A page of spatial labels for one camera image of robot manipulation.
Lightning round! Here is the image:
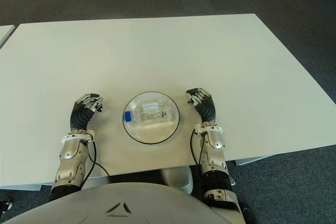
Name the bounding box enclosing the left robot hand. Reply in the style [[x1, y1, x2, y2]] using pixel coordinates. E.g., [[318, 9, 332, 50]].
[[69, 92, 105, 132]]

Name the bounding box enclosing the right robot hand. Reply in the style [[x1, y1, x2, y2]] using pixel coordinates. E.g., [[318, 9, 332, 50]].
[[185, 87, 217, 124]]

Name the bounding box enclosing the black wheeled floor device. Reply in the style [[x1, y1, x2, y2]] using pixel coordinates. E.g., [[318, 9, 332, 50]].
[[0, 197, 13, 213]]

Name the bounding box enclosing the grey robot torso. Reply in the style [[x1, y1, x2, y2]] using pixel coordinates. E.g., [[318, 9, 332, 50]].
[[2, 182, 245, 224]]

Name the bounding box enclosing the white plate black rim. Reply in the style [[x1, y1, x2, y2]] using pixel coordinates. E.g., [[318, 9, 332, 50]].
[[122, 91, 181, 145]]

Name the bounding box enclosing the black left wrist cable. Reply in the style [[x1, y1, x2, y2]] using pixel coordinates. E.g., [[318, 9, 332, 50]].
[[83, 136, 112, 183]]

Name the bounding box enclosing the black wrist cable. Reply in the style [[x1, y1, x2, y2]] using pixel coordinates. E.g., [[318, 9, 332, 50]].
[[83, 136, 112, 183], [190, 131, 202, 167]]

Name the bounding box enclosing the clear water bottle blue cap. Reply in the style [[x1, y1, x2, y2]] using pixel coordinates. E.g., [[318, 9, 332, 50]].
[[124, 100, 174, 125]]

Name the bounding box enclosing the white robot waist part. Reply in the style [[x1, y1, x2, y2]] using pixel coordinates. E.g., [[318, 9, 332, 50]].
[[160, 166, 195, 195]]

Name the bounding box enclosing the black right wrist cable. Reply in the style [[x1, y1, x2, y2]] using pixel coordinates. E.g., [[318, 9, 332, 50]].
[[190, 131, 202, 167]]

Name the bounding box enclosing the neighbouring white table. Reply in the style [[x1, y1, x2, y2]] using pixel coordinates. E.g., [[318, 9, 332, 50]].
[[0, 24, 16, 48]]

